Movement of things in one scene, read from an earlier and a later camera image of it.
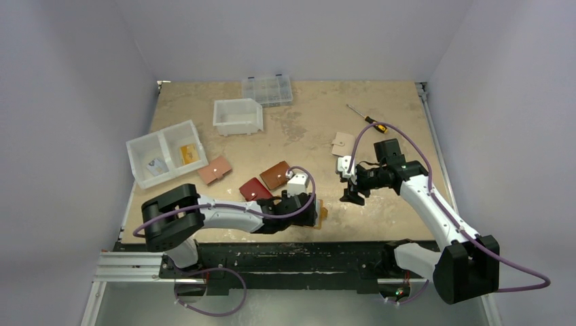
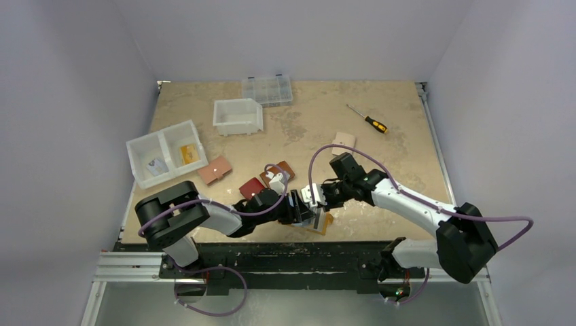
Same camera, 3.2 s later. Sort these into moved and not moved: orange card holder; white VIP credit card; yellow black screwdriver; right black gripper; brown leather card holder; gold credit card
Moved: right black gripper; orange card holder
Not moved: gold credit card; brown leather card holder; yellow black screwdriver; white VIP credit card
